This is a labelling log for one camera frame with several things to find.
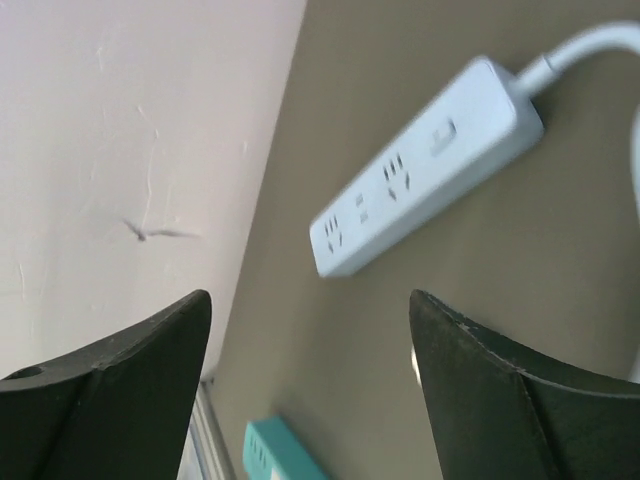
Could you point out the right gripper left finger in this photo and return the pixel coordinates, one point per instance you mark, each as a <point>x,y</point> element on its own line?
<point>118,408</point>

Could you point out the light blue power strip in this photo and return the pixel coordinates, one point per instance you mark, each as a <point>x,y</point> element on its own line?
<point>473,128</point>

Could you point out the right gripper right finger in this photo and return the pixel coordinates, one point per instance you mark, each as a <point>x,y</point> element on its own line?
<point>501,410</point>

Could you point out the teal rectangular power strip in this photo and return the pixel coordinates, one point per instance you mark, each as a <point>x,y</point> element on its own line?
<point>271,451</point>

